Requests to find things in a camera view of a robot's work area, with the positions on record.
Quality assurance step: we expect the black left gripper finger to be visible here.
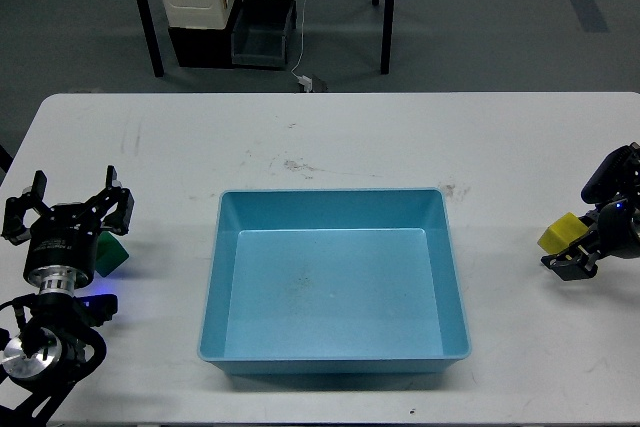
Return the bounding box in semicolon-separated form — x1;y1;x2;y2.
1;171;53;246
82;165;134;236

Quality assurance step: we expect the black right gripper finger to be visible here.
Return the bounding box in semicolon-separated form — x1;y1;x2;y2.
541;244;599;281

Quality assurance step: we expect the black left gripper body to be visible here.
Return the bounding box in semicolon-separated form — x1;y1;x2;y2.
23;203;100;288

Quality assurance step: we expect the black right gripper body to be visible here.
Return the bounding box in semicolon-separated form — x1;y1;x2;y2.
582;199;639;259

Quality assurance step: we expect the green block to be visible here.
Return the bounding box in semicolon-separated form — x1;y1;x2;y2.
95;232;129;277

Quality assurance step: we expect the yellow block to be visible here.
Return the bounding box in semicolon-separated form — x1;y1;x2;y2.
537;213;588;254

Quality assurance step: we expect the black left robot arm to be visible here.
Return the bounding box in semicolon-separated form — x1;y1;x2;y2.
1;166;134;426

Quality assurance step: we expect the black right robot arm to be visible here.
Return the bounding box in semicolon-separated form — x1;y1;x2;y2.
538;143;639;281

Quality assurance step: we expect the black box under crate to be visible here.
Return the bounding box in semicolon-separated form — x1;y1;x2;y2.
168;6;240;69

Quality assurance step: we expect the blue plastic tray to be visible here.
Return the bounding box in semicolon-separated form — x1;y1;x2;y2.
198;188;471;376

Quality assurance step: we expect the black storage bin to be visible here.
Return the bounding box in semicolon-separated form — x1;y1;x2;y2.
231;0;297;69

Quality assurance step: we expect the white power adapter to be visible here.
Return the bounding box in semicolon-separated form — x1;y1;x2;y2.
297;75;314;93

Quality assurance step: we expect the black table leg left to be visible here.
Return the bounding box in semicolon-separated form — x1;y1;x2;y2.
135;0;164;78

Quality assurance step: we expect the white hanging cable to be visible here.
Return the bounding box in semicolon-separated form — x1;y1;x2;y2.
291;0;310;79

